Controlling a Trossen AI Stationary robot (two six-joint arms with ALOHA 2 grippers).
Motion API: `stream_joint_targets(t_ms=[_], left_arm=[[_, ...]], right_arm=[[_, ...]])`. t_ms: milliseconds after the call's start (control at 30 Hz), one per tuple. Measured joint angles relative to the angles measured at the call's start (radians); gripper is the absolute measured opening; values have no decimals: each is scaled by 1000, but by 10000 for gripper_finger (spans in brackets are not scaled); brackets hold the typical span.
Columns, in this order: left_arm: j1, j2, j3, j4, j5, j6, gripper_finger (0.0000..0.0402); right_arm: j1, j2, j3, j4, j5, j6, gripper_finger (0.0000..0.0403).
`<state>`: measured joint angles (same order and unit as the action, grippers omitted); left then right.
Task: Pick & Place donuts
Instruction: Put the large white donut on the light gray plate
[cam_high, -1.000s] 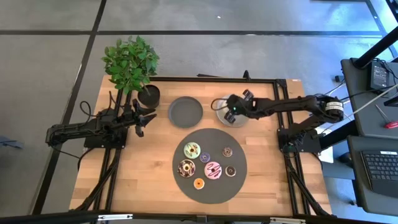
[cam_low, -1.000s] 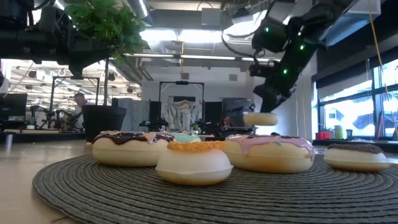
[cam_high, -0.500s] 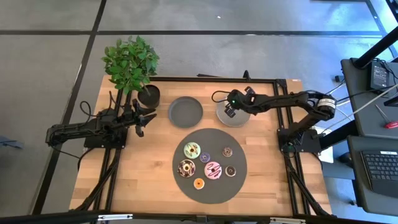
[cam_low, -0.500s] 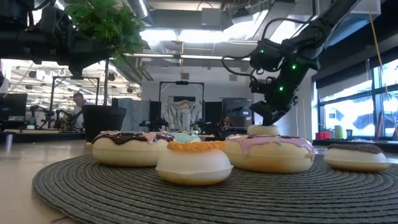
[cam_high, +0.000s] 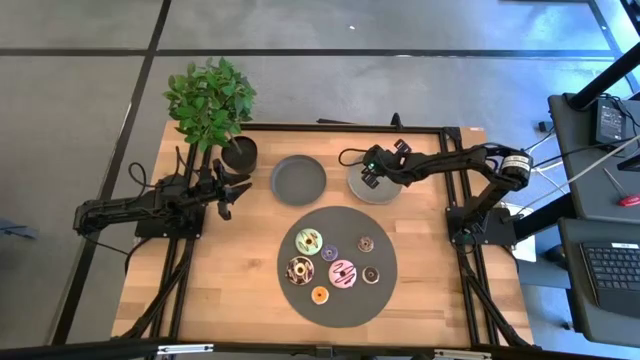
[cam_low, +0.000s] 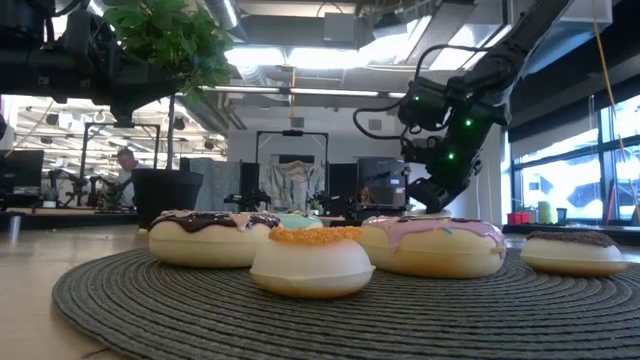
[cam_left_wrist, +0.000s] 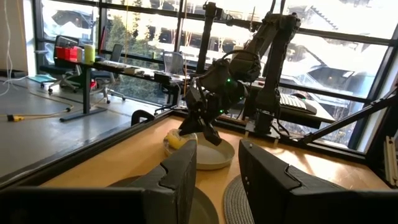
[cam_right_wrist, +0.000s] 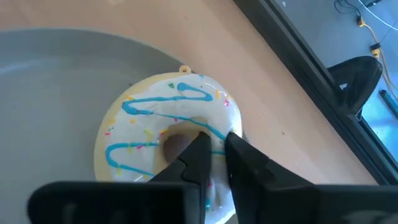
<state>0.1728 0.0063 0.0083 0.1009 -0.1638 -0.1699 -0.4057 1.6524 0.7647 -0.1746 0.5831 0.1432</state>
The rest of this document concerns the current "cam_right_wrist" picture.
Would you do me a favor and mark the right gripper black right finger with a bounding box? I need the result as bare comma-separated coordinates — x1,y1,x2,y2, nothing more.
224,131,318,224

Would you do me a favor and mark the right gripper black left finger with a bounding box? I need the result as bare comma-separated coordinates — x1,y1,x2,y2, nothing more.
148,131,213,224

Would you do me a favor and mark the white donut blue drizzle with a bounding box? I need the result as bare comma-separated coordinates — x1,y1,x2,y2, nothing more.
93,64,244,224

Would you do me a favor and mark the light grey plate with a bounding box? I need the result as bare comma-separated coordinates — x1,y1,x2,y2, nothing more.
0,27,248,224

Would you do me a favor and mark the black aluminium table frame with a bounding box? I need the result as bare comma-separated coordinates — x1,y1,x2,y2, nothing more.
232,0,398,186

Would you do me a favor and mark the black triangular bracket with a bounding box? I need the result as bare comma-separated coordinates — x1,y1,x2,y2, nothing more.
328,55,383,119

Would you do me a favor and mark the yellow cable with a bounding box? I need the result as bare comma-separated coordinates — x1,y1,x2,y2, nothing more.
356,16,398,100

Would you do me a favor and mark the thin white floor cable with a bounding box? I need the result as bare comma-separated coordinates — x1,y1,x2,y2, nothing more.
357,0,398,32

